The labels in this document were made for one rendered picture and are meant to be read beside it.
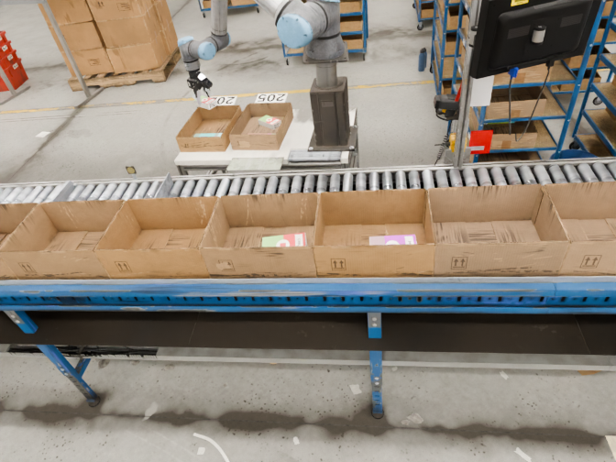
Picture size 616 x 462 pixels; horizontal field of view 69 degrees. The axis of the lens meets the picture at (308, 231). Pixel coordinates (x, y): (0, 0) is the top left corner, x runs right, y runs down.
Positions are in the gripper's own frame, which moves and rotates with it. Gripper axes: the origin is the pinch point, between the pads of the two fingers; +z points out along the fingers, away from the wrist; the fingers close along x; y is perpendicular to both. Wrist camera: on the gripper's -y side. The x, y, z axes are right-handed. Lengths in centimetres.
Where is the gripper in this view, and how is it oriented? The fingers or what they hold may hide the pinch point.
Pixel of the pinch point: (204, 101)
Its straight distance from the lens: 286.1
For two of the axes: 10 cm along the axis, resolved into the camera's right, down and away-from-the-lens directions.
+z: 1.2, 7.4, 6.6
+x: -6.1, 5.8, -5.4
